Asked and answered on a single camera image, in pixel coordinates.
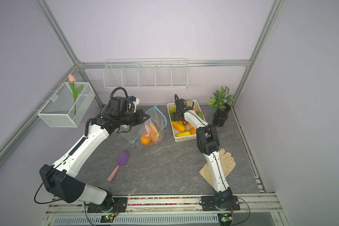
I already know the white mesh wall basket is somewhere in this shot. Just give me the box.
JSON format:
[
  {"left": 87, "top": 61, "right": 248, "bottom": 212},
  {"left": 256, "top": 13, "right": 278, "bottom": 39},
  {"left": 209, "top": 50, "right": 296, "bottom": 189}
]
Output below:
[{"left": 37, "top": 82, "right": 96, "bottom": 128}]

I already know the purple pink spatula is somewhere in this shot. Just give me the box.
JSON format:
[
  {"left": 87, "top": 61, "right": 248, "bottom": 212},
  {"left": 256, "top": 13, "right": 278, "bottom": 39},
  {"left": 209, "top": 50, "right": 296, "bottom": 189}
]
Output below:
[{"left": 107, "top": 150, "right": 129, "bottom": 182}]

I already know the beige work glove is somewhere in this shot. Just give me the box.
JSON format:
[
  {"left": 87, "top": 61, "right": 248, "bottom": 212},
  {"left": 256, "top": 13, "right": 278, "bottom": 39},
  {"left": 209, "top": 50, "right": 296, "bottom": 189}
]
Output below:
[{"left": 199, "top": 148, "right": 236, "bottom": 192}]

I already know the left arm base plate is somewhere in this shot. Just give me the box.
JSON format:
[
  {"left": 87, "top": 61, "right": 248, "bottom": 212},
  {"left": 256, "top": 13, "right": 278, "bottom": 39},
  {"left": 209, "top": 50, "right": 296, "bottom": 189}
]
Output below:
[{"left": 87, "top": 196, "right": 128, "bottom": 213}]

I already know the potted green plant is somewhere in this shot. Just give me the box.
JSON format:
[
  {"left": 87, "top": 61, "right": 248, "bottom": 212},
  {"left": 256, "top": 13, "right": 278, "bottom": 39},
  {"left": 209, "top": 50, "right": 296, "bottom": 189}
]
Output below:
[{"left": 209, "top": 86, "right": 235, "bottom": 127}]

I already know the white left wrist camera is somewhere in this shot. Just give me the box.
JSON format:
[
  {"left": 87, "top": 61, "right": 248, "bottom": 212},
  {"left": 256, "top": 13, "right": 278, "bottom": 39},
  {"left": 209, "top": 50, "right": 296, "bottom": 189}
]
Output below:
[{"left": 128, "top": 96, "right": 139, "bottom": 113}]

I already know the green mango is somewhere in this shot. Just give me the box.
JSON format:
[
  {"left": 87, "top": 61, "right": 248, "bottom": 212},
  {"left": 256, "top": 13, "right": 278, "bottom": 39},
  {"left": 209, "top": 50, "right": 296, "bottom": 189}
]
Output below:
[{"left": 196, "top": 111, "right": 204, "bottom": 120}]

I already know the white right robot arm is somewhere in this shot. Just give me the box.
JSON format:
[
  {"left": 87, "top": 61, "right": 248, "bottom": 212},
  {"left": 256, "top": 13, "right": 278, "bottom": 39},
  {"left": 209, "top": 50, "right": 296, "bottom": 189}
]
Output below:
[{"left": 173, "top": 94, "right": 233, "bottom": 209}]

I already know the pink artificial tulip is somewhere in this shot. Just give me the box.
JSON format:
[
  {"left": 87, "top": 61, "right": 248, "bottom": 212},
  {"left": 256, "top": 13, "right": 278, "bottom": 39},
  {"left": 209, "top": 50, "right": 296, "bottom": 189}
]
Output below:
[{"left": 68, "top": 74, "right": 83, "bottom": 116}]

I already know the white wire wall shelf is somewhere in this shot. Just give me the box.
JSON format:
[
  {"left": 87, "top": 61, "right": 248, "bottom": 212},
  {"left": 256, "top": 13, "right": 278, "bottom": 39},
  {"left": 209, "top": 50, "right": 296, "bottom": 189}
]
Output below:
[{"left": 103, "top": 58, "right": 188, "bottom": 89}]

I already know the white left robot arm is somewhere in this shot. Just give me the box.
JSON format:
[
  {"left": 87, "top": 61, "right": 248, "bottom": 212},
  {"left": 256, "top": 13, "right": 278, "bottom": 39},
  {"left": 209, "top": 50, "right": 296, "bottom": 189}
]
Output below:
[{"left": 40, "top": 87, "right": 150, "bottom": 210}]

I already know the cream perforated plastic basket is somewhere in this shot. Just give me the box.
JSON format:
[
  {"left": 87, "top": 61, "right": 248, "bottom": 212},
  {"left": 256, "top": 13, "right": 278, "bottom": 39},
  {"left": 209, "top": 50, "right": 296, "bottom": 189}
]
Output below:
[{"left": 167, "top": 99, "right": 209, "bottom": 142}]

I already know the clear blue zip-top bag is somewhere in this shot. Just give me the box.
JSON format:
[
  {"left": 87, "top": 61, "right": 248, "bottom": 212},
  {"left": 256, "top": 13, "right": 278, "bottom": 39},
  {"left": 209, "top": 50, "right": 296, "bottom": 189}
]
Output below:
[{"left": 132, "top": 105, "right": 168, "bottom": 147}]

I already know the orange yellow mango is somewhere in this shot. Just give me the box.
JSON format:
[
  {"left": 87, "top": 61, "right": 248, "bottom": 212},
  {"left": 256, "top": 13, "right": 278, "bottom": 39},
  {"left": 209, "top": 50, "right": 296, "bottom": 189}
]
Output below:
[{"left": 172, "top": 121, "right": 186, "bottom": 132}]

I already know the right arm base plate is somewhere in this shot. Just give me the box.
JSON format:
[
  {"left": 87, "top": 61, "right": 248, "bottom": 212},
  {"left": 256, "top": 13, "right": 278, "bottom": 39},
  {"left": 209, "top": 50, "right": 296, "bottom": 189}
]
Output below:
[{"left": 199, "top": 195, "right": 241, "bottom": 211}]

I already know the aluminium front rail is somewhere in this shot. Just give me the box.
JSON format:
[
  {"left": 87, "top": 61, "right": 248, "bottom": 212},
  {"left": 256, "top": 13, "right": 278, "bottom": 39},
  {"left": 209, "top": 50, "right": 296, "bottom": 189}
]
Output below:
[{"left": 46, "top": 193, "right": 283, "bottom": 216}]

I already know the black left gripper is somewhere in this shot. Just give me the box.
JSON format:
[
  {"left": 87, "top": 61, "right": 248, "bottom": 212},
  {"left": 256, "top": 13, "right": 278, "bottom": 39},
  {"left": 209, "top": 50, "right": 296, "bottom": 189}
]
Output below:
[{"left": 119, "top": 109, "right": 150, "bottom": 126}]

